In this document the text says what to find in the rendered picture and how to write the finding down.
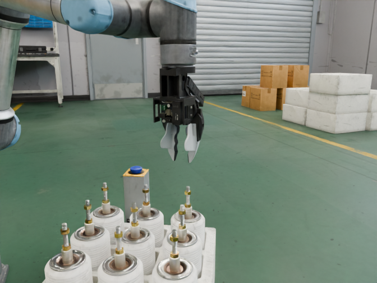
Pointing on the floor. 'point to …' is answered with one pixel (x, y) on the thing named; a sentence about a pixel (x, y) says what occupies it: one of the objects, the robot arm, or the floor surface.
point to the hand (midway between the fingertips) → (183, 155)
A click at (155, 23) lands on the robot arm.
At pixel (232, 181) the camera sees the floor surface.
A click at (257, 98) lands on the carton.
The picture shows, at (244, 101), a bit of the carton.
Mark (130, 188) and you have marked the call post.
